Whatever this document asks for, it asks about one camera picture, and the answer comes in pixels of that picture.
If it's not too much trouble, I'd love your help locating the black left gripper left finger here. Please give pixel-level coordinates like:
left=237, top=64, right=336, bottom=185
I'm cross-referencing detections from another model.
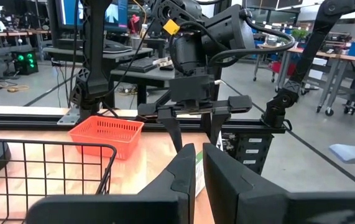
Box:
left=139, top=142, right=196, bottom=224

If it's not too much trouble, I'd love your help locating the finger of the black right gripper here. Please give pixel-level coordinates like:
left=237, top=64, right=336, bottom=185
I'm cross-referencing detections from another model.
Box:
left=209, top=108, right=232, bottom=146
left=157, top=108, right=184, bottom=154

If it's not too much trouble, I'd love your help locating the wooden top workbench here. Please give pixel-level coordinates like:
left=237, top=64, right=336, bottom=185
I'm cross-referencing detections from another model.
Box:
left=257, top=43, right=355, bottom=118

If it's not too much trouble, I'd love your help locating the green lit computer case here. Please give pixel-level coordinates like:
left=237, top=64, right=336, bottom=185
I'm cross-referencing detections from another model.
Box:
left=11, top=50, right=40, bottom=76

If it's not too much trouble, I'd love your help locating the black wire basket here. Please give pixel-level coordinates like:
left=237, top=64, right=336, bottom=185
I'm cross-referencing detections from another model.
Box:
left=0, top=138, right=118, bottom=224

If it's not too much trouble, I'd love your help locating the black keyboard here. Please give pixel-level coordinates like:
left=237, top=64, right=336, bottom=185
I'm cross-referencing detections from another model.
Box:
left=117, top=57, right=167, bottom=74

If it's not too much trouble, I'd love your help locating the grey desk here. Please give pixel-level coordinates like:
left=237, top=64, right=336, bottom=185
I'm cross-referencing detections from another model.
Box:
left=42, top=46, right=178, bottom=110

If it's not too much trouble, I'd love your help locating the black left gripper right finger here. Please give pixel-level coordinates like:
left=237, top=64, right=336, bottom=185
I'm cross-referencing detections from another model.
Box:
left=202, top=142, right=290, bottom=224

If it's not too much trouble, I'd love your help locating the silver corner bracket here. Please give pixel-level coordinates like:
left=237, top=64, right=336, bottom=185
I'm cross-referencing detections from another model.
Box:
left=57, top=107, right=82, bottom=126

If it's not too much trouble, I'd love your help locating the metal cup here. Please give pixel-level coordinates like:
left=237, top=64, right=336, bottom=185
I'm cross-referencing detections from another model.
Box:
left=129, top=36, right=144, bottom=51

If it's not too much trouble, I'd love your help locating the orange plastic basket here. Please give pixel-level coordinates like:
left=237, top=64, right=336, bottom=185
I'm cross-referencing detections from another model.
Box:
left=67, top=115, right=145, bottom=161

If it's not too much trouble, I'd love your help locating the blue lit computer monitor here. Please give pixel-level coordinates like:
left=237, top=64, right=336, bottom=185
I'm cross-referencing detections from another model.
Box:
left=54, top=0, right=129, bottom=34

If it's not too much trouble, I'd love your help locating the black control box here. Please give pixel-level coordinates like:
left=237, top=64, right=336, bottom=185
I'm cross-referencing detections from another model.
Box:
left=221, top=133, right=274, bottom=175

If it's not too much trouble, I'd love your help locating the small red bin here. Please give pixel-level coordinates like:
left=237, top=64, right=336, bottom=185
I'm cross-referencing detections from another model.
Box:
left=269, top=60, right=298, bottom=78

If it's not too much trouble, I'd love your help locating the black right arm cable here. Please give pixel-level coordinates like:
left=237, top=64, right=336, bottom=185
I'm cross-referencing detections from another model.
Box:
left=208, top=17, right=297, bottom=68

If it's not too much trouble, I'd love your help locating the yellow tag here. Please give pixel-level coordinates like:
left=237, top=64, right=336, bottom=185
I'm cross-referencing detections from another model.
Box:
left=162, top=19, right=182, bottom=36

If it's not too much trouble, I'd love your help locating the white green acer box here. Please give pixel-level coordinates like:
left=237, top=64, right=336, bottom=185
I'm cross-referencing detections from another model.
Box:
left=194, top=132, right=224, bottom=198

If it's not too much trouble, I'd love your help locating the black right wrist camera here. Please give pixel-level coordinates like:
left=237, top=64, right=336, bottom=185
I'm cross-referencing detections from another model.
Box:
left=168, top=74, right=211, bottom=102

